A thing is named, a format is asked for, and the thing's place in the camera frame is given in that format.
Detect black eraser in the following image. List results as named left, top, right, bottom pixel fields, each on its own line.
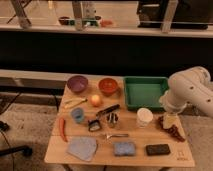
left=146, top=144, right=170, bottom=156

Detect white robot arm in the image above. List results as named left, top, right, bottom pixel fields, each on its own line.
left=159, top=66, right=213, bottom=129

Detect red bowl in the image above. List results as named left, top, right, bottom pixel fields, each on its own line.
left=98, top=78, right=118, bottom=96

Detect purple bowl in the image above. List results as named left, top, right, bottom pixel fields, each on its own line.
left=67, top=75, right=88, bottom=93

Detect dark red grapes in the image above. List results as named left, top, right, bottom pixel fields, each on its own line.
left=158, top=116, right=185, bottom=142

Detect white paper cup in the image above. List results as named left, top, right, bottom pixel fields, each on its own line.
left=137, top=108, right=153, bottom=127

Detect green plastic tray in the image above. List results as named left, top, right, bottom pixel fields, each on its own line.
left=123, top=76, right=168, bottom=111

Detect blue sponge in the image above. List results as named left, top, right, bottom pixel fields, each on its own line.
left=114, top=142, right=136, bottom=156

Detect silver fork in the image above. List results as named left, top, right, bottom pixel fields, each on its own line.
left=100, top=134, right=129, bottom=139

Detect orange peach fruit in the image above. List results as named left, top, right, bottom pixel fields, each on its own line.
left=90, top=95, right=101, bottom=107

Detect small black tape dispenser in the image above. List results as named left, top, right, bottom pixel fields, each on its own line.
left=88, top=119, right=101, bottom=132

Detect wooden table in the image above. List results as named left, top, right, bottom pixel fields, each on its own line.
left=45, top=79, right=195, bottom=167

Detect blue grey cloth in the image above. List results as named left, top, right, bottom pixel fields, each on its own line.
left=67, top=136, right=98, bottom=162

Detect blue small cup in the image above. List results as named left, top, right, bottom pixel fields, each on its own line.
left=71, top=108, right=84, bottom=123

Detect banana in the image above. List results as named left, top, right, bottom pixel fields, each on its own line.
left=65, top=98, right=87, bottom=108

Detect red chili pepper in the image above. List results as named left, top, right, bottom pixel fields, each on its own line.
left=59, top=118, right=68, bottom=142

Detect black office chair base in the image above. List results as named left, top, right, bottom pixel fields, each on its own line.
left=0, top=121, right=33, bottom=157

